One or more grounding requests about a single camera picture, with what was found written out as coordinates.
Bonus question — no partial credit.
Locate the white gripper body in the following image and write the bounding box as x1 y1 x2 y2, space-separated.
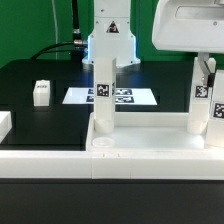
152 0 224 53

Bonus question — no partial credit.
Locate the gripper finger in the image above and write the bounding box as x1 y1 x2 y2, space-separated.
198 52 215 87

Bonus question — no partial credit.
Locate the white desk tabletop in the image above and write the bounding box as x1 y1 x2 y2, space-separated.
86 112 224 151

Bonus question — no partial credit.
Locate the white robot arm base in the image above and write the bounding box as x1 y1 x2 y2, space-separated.
82 0 140 68

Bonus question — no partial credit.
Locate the fiducial marker sheet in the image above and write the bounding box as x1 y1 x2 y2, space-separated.
63 87 157 105

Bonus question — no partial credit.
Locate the white left fence block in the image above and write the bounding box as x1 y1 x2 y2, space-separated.
0 111 12 143

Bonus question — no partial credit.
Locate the white front fence bar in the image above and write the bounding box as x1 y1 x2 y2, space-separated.
0 150 224 180

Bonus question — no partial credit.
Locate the black cable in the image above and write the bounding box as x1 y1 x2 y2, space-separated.
30 0 88 60

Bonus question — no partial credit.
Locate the white thin cable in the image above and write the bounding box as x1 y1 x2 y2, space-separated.
51 0 60 61

